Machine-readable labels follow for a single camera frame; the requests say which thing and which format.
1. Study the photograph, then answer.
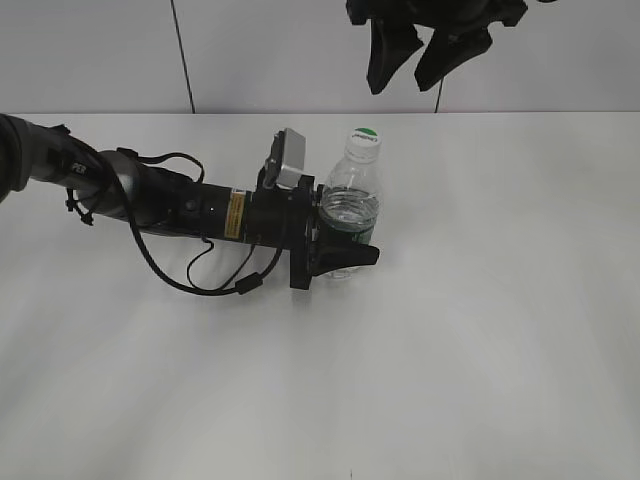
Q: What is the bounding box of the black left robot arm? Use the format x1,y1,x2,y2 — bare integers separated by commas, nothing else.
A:
1,115,380,297

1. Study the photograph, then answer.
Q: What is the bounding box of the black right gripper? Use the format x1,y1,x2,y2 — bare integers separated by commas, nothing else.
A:
346,0,528,94

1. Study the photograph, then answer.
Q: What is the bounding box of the clear green-label water bottle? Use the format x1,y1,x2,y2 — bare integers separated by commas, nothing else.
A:
318,144,384,282

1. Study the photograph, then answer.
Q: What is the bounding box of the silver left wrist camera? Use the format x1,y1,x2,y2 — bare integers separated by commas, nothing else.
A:
262,128,306,189

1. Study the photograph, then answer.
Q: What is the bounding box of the white green bottle cap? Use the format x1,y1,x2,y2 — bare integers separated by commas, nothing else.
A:
345,127,382,163

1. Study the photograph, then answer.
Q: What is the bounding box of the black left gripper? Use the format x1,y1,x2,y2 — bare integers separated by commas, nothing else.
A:
242,174,380,290

